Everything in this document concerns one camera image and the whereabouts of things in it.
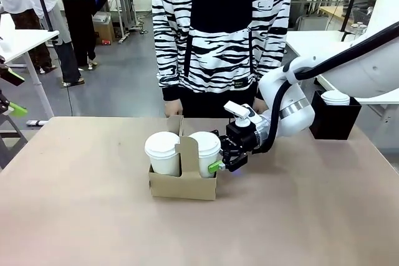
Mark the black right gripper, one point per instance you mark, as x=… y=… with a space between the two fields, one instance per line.
x=240 y=139

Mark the left gripper black green finger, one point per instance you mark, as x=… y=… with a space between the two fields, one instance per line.
x=11 y=74
x=17 y=110

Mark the white plastic cup lid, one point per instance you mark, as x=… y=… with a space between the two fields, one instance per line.
x=205 y=141
x=162 y=144

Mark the brown cardboard cup carrier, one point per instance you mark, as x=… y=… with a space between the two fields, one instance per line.
x=184 y=186

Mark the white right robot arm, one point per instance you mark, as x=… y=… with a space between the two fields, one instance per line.
x=296 y=116

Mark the person's right forearm zebra sleeve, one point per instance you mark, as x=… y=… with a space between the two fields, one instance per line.
x=170 y=91

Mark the person's left hand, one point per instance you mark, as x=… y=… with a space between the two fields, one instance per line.
x=260 y=106

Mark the person's right hand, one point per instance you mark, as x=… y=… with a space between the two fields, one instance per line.
x=173 y=108

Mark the small white stick object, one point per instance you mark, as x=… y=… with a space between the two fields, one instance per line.
x=36 y=122

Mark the white desk with white legs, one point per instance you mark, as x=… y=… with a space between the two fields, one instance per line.
x=22 y=41

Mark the person in grey trousers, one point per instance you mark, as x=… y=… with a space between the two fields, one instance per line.
x=67 y=60

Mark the thin black tripod pole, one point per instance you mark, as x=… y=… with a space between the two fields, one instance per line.
x=46 y=13

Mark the person in blue top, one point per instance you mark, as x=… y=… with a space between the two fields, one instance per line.
x=78 y=13

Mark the brown cardboard box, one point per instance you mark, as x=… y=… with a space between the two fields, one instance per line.
x=104 y=32

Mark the person in zebra hoodie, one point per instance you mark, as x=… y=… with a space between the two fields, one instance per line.
x=218 y=45

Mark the black open box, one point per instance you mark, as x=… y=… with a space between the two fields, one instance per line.
x=330 y=129

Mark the stack of white lids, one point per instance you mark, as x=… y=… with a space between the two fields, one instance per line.
x=336 y=97

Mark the large white table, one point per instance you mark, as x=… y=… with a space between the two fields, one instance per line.
x=311 y=40

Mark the wooden top background table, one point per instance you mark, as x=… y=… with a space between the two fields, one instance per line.
x=333 y=10

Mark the cups on background table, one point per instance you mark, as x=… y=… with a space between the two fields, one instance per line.
x=360 y=28

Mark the black metal frame stand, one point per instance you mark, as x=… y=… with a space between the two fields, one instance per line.
x=9 y=144

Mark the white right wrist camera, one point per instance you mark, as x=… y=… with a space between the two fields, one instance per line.
x=237 y=110

